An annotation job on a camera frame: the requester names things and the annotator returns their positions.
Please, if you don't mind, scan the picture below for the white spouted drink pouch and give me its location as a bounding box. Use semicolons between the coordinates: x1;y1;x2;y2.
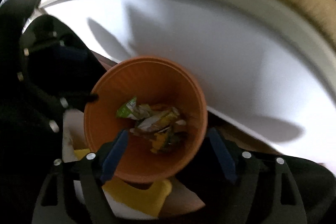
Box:
132;107;187;135

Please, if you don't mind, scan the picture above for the green snack wrapper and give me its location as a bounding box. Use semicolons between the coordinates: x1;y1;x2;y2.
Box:
116;97;147;121

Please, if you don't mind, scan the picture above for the orange plastic trash bin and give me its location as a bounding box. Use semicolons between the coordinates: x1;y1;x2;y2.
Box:
84;57;207;184

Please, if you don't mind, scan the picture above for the yellow plastic stool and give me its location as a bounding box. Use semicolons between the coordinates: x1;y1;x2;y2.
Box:
73;148;173;218

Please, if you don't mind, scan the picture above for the white bed frame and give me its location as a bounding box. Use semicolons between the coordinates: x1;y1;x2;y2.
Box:
41;0;335;170

